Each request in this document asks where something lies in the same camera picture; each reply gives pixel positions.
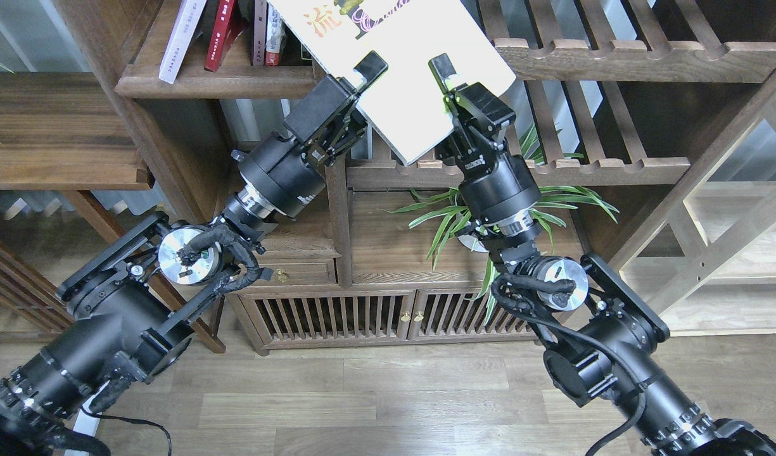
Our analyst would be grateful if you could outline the red white upright book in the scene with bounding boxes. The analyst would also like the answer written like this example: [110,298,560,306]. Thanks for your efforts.
[264,4,286,67]

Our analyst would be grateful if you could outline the light wooden shelf frame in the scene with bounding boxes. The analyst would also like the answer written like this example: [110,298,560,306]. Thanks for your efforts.
[620,96,776,336]

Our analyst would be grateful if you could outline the brass drawer knob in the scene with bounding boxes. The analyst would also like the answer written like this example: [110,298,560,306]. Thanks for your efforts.
[274,269,289,283]

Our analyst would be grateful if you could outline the white metal leg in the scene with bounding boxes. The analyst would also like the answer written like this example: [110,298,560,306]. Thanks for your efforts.
[71,396,101,438]

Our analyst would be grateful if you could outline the green spider plant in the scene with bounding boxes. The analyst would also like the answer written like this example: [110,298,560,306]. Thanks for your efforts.
[387,123,620,312]

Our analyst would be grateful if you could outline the white paperback book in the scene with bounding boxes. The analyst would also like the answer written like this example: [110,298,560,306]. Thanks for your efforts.
[157,1,207,84]

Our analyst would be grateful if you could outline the dark wooden bookshelf cabinet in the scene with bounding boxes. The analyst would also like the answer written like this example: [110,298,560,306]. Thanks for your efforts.
[57,0,776,355]

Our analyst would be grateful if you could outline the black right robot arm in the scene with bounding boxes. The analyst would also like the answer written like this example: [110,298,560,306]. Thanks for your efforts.
[429,54,776,455]

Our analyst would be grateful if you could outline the dark maroon upright book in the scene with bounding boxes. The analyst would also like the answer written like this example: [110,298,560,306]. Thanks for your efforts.
[250,0,269,67]

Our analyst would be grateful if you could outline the red paperback book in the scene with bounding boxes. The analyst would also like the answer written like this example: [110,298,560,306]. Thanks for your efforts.
[203,1,249,72]

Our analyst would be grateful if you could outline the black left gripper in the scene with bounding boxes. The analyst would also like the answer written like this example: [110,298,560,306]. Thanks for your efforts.
[284,50,388,167]

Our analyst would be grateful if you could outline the white plant pot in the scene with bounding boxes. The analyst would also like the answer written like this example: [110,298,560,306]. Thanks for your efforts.
[457,236,488,253]

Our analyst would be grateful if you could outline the yellow green paperback book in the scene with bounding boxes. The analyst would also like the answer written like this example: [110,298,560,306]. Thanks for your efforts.
[271,1,517,165]

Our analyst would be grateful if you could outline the dark slatted wooden rack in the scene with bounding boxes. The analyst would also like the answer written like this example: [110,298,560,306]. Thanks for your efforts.
[0,242,74,344]

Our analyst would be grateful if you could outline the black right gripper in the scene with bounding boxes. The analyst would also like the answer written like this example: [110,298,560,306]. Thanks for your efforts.
[428,54,516,179]

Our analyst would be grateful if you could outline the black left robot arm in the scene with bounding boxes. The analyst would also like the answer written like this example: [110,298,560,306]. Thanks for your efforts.
[0,51,388,455]

